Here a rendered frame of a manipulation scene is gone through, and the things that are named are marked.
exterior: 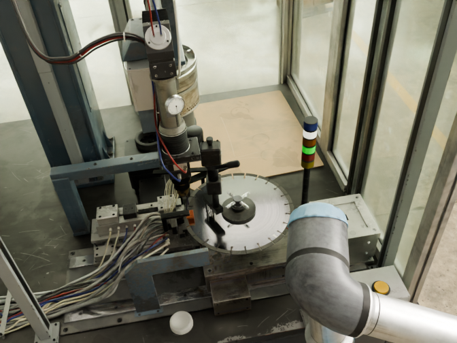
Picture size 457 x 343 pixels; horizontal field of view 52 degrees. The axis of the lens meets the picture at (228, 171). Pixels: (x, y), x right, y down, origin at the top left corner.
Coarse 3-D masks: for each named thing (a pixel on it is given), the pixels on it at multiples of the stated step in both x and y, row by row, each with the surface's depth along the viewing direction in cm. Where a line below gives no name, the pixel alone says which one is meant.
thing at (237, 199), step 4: (228, 192) 151; (248, 192) 150; (232, 196) 150; (236, 196) 149; (240, 196) 149; (244, 196) 149; (236, 200) 147; (240, 200) 147; (228, 204) 147; (232, 204) 147; (236, 204) 148; (240, 204) 148; (244, 204) 146; (248, 208) 146
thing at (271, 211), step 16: (240, 176) 163; (224, 192) 158; (240, 192) 158; (256, 192) 157; (272, 192) 157; (192, 208) 153; (256, 208) 152; (272, 208) 151; (288, 208) 151; (192, 224) 148; (208, 224) 148; (224, 224) 147; (240, 224) 147; (256, 224) 147; (272, 224) 146; (208, 240) 143; (224, 240) 143; (240, 240) 142; (256, 240) 142; (272, 240) 142
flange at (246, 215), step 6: (228, 198) 154; (246, 198) 154; (222, 204) 153; (246, 204) 152; (252, 204) 152; (228, 210) 150; (234, 210) 149; (240, 210) 149; (246, 210) 150; (252, 210) 150; (228, 216) 148; (234, 216) 148; (240, 216) 148; (246, 216) 148; (252, 216) 149; (234, 222) 148; (240, 222) 147
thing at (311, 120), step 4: (308, 116) 152; (312, 116) 152; (304, 120) 150; (308, 120) 150; (312, 120) 150; (316, 120) 150; (304, 124) 151; (308, 124) 149; (312, 124) 149; (316, 124) 150; (304, 128) 152; (308, 128) 150; (312, 128) 150; (316, 128) 151
